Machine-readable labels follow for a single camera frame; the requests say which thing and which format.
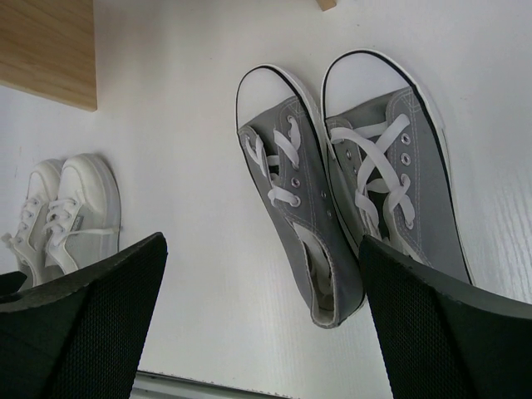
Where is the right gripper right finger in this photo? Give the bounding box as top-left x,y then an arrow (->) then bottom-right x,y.
359,236 -> 531,398

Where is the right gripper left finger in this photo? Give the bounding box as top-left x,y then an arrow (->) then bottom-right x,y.
1,232 -> 167,398

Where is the white sneaker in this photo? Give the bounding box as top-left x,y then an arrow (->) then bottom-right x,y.
1,159 -> 64,289
39,153 -> 121,283

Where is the wooden two-tier shoe shelf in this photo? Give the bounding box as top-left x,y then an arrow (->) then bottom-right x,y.
1,1 -> 342,114

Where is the right grey canvas sneaker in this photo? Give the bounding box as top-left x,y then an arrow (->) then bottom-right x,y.
321,49 -> 473,283

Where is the grey canvas sneaker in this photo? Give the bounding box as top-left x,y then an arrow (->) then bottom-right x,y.
235,64 -> 365,329
321,49 -> 473,283

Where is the left grey canvas sneaker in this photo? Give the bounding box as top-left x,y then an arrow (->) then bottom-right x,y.
235,64 -> 365,329

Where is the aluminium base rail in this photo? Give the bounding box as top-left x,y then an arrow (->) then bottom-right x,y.
128,369 -> 396,399

